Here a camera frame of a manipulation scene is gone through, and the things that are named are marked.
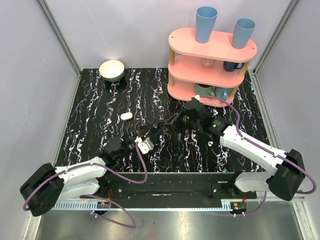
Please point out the green white bowl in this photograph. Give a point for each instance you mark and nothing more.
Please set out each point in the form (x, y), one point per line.
(112, 70)

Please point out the white earbud charging case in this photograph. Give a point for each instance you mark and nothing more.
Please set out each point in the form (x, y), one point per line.
(126, 116)

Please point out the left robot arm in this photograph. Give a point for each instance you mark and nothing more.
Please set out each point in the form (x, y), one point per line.
(50, 185)

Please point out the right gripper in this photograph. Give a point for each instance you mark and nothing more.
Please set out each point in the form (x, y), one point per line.
(172, 122)

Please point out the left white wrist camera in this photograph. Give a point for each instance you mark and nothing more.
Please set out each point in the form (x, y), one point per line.
(145, 145)

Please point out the dark blue mug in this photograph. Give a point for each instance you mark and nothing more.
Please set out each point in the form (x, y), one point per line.
(231, 66)

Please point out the blue tumbler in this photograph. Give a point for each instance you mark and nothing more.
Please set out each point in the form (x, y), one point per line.
(243, 30)
(205, 20)

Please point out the pink mug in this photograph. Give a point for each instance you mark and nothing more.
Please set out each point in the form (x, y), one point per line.
(207, 62)

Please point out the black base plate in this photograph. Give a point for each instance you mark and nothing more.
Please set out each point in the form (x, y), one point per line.
(205, 185)

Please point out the pink three-tier shelf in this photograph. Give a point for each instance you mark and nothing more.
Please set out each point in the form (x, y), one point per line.
(185, 68)

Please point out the right blue tumbler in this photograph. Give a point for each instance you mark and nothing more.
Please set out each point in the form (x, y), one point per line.
(243, 30)

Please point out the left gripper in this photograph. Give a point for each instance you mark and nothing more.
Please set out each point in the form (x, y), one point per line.
(134, 138)

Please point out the light blue butterfly mug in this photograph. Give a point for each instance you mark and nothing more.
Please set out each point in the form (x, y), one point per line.
(221, 93)

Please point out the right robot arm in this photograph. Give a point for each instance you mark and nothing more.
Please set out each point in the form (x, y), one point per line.
(283, 171)

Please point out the teal glazed mug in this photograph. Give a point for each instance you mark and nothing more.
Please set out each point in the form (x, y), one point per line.
(204, 90)

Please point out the left blue tumbler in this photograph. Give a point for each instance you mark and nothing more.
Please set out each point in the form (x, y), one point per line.
(205, 20)

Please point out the black marble mat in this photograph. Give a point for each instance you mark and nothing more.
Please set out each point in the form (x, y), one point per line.
(95, 116)

